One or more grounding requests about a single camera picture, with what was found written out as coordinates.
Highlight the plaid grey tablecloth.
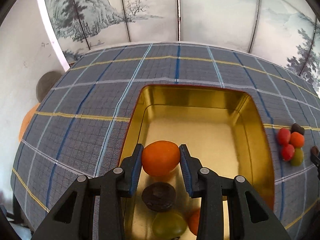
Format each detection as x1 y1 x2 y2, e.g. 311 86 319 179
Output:
11 43 319 239

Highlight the landscape painted folding screen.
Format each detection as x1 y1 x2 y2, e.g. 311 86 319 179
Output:
38 0 319 91

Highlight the dark brown fruit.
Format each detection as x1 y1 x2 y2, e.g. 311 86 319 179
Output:
291 123 305 135
310 145 319 156
142 181 176 212

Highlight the orange mandarin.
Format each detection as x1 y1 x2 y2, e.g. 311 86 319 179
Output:
188 209 200 236

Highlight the orange fruit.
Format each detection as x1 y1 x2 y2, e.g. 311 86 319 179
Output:
142 140 180 177
290 132 305 148

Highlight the orange round cushion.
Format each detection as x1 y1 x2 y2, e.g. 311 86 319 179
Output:
18 102 40 142

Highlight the dark brown fruit top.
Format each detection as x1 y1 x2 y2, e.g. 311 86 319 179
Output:
291 123 305 135

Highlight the red tomato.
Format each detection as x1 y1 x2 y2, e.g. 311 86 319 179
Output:
280 144 295 161
277 128 291 146

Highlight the gold red toffee tin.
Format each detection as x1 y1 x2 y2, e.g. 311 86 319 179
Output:
117 84 276 240

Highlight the green fruit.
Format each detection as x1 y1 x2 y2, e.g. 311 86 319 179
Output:
290 148 304 166
152 211 187 239

